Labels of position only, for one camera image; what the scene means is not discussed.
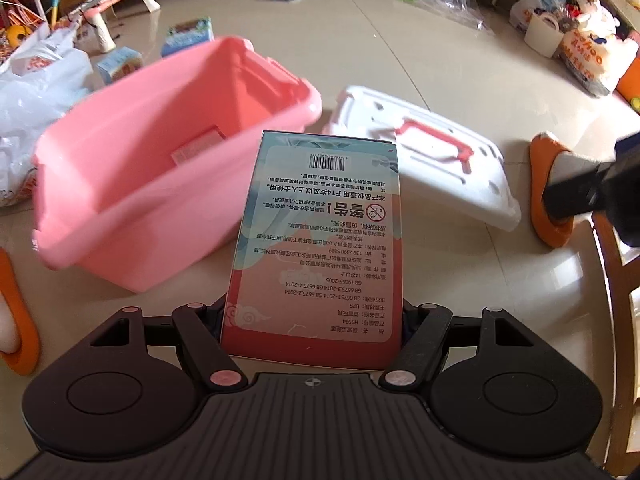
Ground pink plastic storage bin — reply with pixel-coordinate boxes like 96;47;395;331
32;36;322;292

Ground left white sock foot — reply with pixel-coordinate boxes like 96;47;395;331
0;294;21;354

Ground tall blue bear box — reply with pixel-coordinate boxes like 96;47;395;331
160;18;214;58

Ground light blue cube box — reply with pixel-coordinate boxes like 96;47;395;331
96;47;144;86

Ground white orange printed plastic bag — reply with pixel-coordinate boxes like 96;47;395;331
1;24;93;207

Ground white bin lid pink handle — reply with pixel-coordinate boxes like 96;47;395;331
323;86;522;232

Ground left orange slipper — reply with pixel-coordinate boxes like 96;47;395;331
0;249;40;376

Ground right white sock foot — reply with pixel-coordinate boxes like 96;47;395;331
546;151;612;194

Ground white orange bag at right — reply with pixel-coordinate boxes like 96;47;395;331
559;29;639;98

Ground white sock foot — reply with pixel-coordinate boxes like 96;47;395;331
546;151;612;194
0;294;21;354

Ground clear plastic bag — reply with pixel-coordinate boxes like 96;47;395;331
401;0;494;35

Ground wooden chair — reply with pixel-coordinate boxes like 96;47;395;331
592;214;639;476

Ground small pink red carton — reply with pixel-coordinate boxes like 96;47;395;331
170;127;226;165

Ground orange slipper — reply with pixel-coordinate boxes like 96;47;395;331
0;249;40;376
528;132;574;249

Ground red and blue carton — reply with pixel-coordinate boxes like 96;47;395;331
220;131;402;370

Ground white plastic jug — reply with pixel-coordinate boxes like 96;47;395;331
524;12;564;58

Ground right orange slipper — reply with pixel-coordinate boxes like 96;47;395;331
528;132;574;249

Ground pink white plastic stool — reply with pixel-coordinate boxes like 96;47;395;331
68;0;160;53

